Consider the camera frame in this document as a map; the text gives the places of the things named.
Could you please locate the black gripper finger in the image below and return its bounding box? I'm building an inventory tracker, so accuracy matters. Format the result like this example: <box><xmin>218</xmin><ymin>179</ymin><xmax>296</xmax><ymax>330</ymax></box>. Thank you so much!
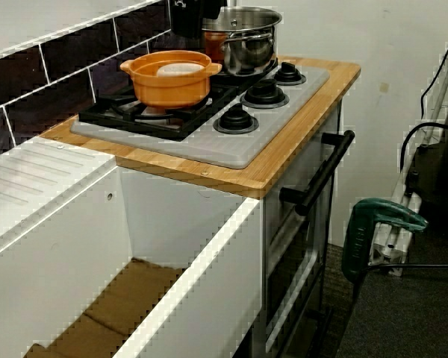
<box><xmin>170</xmin><ymin>0</ymin><xmax>205</xmax><ymax>39</ymax></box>
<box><xmin>204</xmin><ymin>0</ymin><xmax>223</xmax><ymax>20</ymax></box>

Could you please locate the salmon sushi toy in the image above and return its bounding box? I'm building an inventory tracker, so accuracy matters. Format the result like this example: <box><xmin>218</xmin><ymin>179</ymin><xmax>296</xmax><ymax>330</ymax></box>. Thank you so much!
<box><xmin>156</xmin><ymin>62</ymin><xmax>205</xmax><ymax>78</ymax></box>

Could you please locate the orange plastic pot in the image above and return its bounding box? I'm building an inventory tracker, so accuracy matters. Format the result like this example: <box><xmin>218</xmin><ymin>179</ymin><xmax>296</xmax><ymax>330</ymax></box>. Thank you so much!
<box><xmin>119</xmin><ymin>50</ymin><xmax>223</xmax><ymax>110</ymax></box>

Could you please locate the stainless steel pot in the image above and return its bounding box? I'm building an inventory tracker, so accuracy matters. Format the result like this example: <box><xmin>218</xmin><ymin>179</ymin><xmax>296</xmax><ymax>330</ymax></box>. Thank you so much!
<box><xmin>201</xmin><ymin>5</ymin><xmax>284</xmax><ymax>75</ymax></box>

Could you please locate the black stove knob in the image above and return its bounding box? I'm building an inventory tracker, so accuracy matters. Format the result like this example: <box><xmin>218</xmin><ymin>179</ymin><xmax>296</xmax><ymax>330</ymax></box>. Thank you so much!
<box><xmin>213</xmin><ymin>103</ymin><xmax>259</xmax><ymax>134</ymax></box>
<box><xmin>273</xmin><ymin>62</ymin><xmax>306</xmax><ymax>86</ymax></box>
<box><xmin>240</xmin><ymin>78</ymin><xmax>289</xmax><ymax>109</ymax></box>

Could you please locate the dark tile backsplash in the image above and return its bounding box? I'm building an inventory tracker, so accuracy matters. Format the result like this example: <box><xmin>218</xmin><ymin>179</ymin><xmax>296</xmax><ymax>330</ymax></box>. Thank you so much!
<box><xmin>0</xmin><ymin>0</ymin><xmax>228</xmax><ymax>157</ymax></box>

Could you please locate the black burner grate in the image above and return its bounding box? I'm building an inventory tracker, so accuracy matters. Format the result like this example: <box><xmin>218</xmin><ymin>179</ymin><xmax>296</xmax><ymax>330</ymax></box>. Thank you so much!
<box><xmin>78</xmin><ymin>55</ymin><xmax>279</xmax><ymax>142</ymax></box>

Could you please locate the grey stove top plate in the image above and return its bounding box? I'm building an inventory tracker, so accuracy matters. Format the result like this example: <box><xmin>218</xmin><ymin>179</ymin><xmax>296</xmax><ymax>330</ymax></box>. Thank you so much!
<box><xmin>70</xmin><ymin>57</ymin><xmax>330</xmax><ymax>169</ymax></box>

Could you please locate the bamboo kitchen countertop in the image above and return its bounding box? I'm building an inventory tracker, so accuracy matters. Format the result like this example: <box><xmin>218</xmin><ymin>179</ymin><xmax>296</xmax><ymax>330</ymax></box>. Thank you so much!
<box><xmin>39</xmin><ymin>55</ymin><xmax>361</xmax><ymax>198</ymax></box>

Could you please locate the white sink basin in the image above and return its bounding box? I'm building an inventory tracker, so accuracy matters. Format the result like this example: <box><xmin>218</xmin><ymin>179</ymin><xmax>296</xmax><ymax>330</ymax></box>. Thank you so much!
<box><xmin>0</xmin><ymin>136</ymin><xmax>264</xmax><ymax>358</ymax></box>

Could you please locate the oven door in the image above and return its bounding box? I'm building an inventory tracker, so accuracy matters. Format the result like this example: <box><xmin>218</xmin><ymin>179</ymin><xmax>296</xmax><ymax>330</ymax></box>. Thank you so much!
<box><xmin>263</xmin><ymin>100</ymin><xmax>344</xmax><ymax>358</ymax></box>

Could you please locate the green clamp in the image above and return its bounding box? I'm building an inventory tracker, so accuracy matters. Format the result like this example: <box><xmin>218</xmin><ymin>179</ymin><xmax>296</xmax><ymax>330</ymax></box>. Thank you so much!
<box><xmin>341</xmin><ymin>197</ymin><xmax>429</xmax><ymax>280</ymax></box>

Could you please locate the black equipment box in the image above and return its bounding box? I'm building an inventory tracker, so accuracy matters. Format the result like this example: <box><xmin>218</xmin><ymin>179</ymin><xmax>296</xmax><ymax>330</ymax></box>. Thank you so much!
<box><xmin>405</xmin><ymin>141</ymin><xmax>448</xmax><ymax>224</ymax></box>

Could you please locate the brown cardboard sheet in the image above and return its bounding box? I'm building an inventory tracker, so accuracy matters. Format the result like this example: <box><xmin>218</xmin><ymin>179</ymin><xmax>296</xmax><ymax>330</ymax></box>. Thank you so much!
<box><xmin>24</xmin><ymin>257</ymin><xmax>187</xmax><ymax>358</ymax></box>

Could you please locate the black oven door handle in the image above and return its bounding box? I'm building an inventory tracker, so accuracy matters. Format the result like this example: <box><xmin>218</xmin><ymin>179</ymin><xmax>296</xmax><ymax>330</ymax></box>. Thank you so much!
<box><xmin>279</xmin><ymin>130</ymin><xmax>355</xmax><ymax>216</ymax></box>

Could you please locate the black cable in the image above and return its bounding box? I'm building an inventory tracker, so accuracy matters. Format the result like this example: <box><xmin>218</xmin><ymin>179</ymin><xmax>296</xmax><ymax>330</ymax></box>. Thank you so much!
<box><xmin>420</xmin><ymin>29</ymin><xmax>448</xmax><ymax>120</ymax></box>
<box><xmin>399</xmin><ymin>122</ymin><xmax>448</xmax><ymax>172</ymax></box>

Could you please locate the aluminium frame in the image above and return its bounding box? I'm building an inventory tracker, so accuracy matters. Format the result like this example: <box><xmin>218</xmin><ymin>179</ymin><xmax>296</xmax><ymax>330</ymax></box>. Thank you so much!
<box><xmin>369</xmin><ymin>37</ymin><xmax>448</xmax><ymax>277</ymax></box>

